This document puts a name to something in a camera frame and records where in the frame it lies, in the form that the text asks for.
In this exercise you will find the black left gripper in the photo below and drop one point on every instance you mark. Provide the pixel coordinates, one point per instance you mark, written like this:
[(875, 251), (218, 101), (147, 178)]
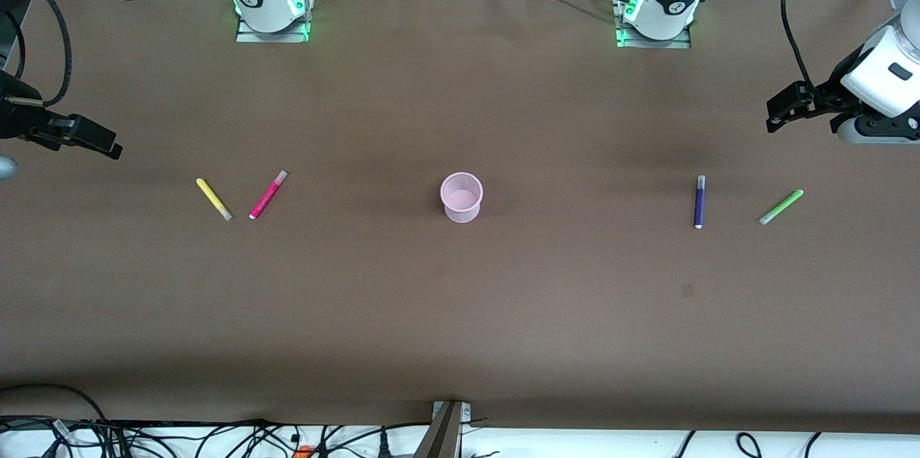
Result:
[(825, 99)]

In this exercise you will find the aluminium camera post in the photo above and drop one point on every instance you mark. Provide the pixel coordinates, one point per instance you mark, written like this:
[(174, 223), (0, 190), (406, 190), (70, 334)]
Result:
[(442, 436)]

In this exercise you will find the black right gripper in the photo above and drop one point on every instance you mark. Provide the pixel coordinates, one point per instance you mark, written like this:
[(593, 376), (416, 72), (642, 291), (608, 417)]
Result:
[(16, 118)]

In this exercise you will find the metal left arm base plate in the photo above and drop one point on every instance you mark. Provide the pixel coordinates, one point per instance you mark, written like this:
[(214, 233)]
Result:
[(654, 44)]

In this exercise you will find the brown table cover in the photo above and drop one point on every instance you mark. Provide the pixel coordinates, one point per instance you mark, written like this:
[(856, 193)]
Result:
[(460, 300)]

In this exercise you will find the yellow marker pen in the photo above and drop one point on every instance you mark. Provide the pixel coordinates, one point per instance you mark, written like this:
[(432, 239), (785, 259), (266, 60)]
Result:
[(213, 198)]

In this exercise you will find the green marker pen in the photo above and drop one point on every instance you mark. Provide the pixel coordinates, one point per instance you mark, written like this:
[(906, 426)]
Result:
[(782, 207)]

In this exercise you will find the purple marker pen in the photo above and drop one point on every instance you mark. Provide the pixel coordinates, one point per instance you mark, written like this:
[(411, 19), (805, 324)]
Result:
[(699, 203)]

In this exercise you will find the pink marker pen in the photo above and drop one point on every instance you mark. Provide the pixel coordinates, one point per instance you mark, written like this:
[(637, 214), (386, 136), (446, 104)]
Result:
[(267, 195)]

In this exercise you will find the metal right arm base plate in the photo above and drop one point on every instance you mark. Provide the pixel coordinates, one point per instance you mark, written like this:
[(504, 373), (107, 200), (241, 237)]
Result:
[(273, 37)]

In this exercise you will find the pink mesh pen holder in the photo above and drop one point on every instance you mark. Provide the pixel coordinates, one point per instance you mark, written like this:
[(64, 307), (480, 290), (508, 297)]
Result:
[(461, 199)]

